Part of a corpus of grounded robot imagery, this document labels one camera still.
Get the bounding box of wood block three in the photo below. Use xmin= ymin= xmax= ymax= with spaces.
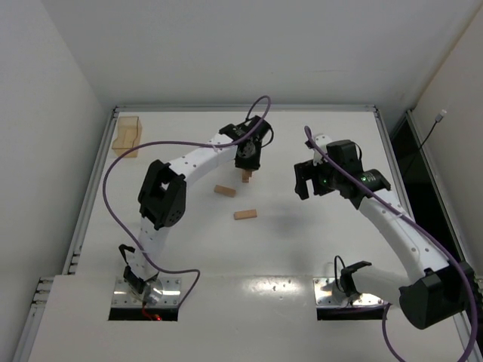
xmin=214 ymin=185 xmax=236 ymax=198

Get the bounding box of wood block six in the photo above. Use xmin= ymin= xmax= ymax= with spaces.
xmin=233 ymin=209 xmax=257 ymax=220

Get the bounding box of transparent orange plastic box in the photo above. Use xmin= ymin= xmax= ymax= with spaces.
xmin=111 ymin=116 xmax=143 ymax=157

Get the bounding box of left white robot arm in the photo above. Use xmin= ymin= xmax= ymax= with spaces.
xmin=124 ymin=116 xmax=273 ymax=294

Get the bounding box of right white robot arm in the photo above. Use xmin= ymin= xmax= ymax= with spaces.
xmin=294 ymin=135 xmax=474 ymax=330

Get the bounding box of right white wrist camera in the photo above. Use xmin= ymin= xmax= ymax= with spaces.
xmin=311 ymin=133 xmax=333 ymax=166

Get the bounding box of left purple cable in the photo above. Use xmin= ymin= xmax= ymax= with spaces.
xmin=102 ymin=95 xmax=272 ymax=302

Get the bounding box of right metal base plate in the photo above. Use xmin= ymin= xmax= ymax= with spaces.
xmin=312 ymin=277 xmax=386 ymax=309

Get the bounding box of metal base plate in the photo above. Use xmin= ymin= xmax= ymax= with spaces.
xmin=312 ymin=277 xmax=386 ymax=309
xmin=111 ymin=278 xmax=181 ymax=308

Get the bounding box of black wall cable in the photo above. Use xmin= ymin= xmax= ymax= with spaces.
xmin=392 ymin=109 xmax=448 ymax=178

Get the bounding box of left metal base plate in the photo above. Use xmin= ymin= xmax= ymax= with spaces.
xmin=111 ymin=278 xmax=181 ymax=308

